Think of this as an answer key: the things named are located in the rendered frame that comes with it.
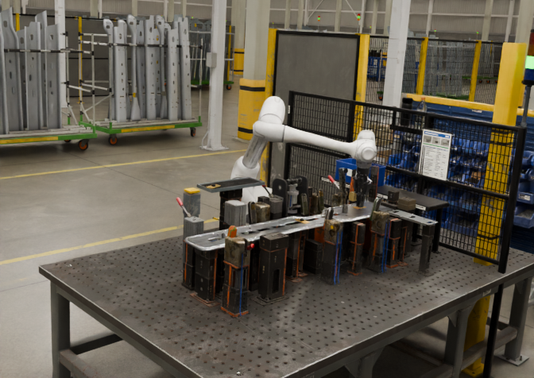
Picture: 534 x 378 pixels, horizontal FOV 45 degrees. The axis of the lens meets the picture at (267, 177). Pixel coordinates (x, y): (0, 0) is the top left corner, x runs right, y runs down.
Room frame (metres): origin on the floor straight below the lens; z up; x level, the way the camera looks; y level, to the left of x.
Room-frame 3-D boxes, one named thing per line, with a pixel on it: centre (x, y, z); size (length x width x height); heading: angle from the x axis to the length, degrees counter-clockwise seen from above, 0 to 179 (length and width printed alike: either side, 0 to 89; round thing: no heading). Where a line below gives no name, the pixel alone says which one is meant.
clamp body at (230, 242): (2.81, 0.11, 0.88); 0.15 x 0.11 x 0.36; 42
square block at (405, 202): (3.73, -0.84, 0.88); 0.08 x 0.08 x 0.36; 42
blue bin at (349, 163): (4.23, -0.62, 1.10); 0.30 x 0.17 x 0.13; 42
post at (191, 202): (3.27, 0.39, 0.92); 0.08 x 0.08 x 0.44; 42
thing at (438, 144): (3.94, -1.03, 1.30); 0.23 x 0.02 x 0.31; 42
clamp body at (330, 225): (3.25, -0.36, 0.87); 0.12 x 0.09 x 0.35; 42
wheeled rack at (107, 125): (11.20, 2.24, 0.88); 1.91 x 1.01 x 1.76; 136
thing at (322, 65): (6.24, -0.40, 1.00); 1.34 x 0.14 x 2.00; 44
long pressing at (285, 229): (3.32, -0.19, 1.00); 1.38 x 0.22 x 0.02; 132
